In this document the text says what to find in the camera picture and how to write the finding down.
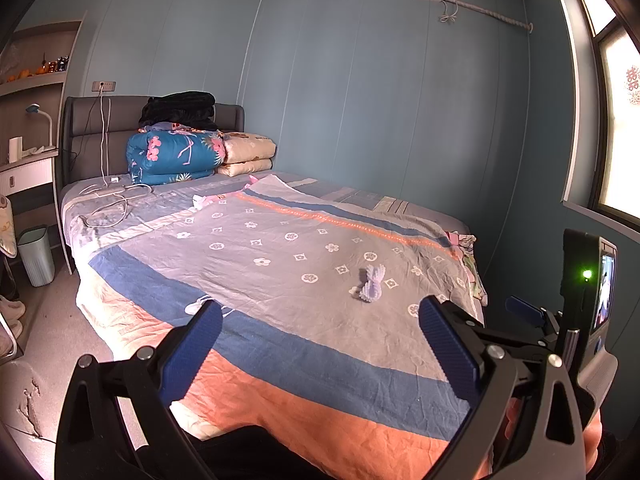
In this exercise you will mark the purple foam fruit net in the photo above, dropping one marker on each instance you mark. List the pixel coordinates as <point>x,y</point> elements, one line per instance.
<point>370,287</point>

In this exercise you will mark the grey upholstered bed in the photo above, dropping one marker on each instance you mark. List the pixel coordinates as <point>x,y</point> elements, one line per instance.
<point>85,120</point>

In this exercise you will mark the bedside wall socket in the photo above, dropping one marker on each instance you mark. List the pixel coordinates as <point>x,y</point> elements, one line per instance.
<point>104,85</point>

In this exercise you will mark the pale slippers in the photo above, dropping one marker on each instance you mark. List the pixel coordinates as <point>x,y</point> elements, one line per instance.
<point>10,320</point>

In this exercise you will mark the pink floral cloth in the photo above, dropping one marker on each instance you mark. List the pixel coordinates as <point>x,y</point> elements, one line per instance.
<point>470,260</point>

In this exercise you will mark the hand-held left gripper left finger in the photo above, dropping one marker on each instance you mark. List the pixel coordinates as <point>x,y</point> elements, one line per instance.
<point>192,347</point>

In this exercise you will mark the small pink white cloth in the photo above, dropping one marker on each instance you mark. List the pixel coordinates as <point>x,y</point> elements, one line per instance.
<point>205,202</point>

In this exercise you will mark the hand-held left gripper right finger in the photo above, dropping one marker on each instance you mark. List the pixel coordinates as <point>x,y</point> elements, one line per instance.
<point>445,345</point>

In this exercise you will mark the white desk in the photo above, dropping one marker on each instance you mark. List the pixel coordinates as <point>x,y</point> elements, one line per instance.
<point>25,175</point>

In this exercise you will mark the blue floral folded quilt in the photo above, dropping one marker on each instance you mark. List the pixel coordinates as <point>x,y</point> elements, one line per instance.
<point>170,155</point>

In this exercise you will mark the black folded garment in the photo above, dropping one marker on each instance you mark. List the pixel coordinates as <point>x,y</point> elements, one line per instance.
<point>177,107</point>

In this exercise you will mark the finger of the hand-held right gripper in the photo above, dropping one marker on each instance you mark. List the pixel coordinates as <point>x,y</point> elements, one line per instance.
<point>525,310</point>

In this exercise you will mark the row of small dark bottles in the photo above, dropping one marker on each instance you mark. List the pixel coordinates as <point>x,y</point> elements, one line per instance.
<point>55,64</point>

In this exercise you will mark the pale plastic waste bin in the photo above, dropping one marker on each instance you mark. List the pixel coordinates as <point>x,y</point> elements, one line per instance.
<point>37,257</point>

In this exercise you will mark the red paper-cut window decoration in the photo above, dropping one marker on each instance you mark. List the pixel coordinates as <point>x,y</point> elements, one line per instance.
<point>634,85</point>

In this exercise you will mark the person's right hand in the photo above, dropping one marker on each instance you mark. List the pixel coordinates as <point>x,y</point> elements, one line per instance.
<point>592,447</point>

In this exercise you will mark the white desk lamp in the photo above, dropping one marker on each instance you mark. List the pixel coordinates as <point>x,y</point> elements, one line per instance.
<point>47,120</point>

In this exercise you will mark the white wrapped air-conditioner pipe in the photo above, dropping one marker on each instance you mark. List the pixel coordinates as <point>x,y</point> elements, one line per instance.
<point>490,14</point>

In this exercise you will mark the person's dark clothing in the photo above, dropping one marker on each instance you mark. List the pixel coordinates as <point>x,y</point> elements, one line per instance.
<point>300,460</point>

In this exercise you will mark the chair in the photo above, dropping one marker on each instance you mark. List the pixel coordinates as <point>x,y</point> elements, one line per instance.
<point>5,225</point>

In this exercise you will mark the white carton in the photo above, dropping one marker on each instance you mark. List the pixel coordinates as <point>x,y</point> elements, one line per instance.
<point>15,149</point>

